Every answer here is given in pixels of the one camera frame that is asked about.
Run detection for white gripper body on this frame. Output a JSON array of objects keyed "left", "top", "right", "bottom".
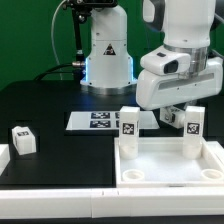
[{"left": 136, "top": 57, "right": 223, "bottom": 110}]

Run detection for white square tabletop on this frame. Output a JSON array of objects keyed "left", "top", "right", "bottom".
[{"left": 115, "top": 137, "right": 224, "bottom": 188}]

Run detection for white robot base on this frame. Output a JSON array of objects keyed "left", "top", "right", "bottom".
[{"left": 80, "top": 6, "right": 137, "bottom": 95}]

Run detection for white sheet with tags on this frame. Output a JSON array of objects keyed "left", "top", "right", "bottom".
[{"left": 66, "top": 111, "right": 159, "bottom": 131}]

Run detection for white front fence bar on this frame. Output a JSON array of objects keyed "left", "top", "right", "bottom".
[{"left": 0, "top": 187, "right": 224, "bottom": 219}]

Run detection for white left fence piece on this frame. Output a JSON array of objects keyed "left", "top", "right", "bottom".
[{"left": 0, "top": 144, "right": 10, "bottom": 176}]

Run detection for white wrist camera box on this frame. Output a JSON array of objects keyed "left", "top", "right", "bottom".
[{"left": 140, "top": 46, "right": 191, "bottom": 76}]

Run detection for black cables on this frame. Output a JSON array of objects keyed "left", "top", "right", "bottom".
[{"left": 33, "top": 63, "right": 83, "bottom": 82}]

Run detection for black camera stand pole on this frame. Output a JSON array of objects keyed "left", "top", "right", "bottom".
[{"left": 63, "top": 0, "right": 117, "bottom": 83}]

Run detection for grey cable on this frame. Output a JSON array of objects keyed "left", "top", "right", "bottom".
[{"left": 50, "top": 1, "right": 69, "bottom": 81}]

